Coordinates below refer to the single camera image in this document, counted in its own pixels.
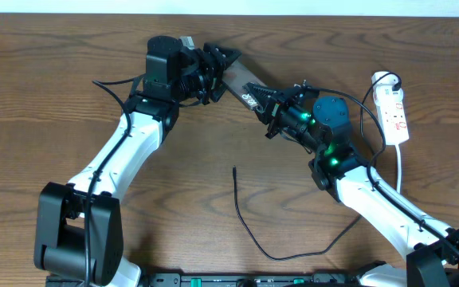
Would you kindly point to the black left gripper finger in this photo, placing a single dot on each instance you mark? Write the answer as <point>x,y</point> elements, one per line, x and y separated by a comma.
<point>223,56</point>
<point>218,92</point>

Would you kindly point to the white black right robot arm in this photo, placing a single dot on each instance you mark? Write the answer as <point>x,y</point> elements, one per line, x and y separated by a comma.
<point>317,119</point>

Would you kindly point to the smartphone with Galaxy screen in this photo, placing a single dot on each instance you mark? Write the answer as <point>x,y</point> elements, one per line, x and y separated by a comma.
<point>235,78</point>

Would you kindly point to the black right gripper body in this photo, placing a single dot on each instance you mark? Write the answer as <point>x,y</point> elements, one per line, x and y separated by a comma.
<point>286,115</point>

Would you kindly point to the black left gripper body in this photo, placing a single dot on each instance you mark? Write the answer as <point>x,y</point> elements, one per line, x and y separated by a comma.
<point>198,79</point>

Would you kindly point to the white power strip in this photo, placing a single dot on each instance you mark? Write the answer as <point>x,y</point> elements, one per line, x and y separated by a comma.
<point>391,114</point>

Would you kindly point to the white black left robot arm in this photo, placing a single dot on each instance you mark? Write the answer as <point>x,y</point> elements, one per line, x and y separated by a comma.
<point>79,233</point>

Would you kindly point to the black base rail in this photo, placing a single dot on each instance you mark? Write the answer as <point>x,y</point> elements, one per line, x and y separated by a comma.
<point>267,280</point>

